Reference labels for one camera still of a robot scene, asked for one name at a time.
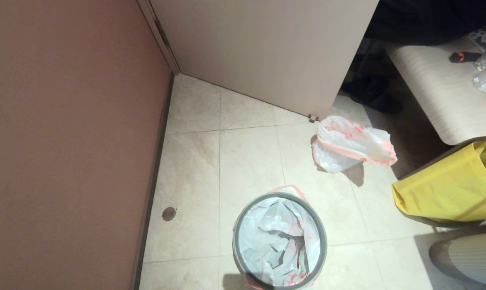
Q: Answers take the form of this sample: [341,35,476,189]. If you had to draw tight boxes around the grey ribbed round stool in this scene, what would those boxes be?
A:
[429,231,486,287]

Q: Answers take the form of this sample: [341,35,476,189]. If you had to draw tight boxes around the loose white pink trash bag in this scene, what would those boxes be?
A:
[312,116,398,174]

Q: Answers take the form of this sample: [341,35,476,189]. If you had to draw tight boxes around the black and orange object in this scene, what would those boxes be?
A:
[449,51,483,63]

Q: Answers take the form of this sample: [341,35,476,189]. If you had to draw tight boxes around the round grey trash bin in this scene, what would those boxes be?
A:
[232,192,328,290]

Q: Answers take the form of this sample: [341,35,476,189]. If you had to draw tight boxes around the white pink-printed bin liner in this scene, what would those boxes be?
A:
[236,186,321,290]

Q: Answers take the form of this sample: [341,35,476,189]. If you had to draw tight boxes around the yellow plastic bag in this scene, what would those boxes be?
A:
[392,140,486,222]

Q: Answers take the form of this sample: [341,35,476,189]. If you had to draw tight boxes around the beige wooden door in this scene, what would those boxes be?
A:
[137,0,380,121]

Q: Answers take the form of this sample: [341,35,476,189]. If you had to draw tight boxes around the pale wood-grain table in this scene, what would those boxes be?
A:
[385,35,486,146]

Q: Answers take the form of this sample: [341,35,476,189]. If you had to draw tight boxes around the black shoe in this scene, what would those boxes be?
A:
[341,75,403,114]

